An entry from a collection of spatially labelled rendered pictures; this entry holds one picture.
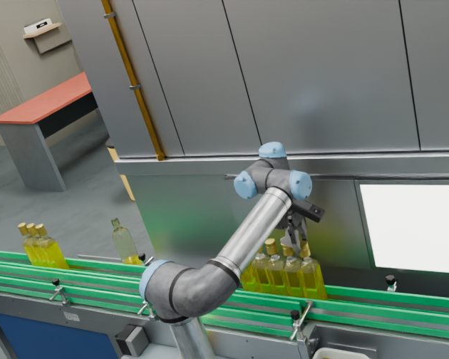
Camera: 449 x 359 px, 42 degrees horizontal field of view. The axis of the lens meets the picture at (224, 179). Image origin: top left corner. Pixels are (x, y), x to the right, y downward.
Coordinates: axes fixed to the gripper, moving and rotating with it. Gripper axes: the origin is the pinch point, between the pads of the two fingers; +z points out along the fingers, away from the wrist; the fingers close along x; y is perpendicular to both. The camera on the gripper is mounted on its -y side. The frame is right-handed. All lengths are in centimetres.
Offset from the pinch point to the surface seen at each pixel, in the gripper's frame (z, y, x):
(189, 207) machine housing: -3, 52, -16
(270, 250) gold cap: 1.6, 11.2, 1.4
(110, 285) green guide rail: 22, 87, 5
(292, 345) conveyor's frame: 28.1, 4.1, 15.2
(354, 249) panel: 9.4, -11.5, -12.0
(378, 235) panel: 3.4, -20.3, -12.2
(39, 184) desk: 110, 408, -223
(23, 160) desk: 82, 417, -224
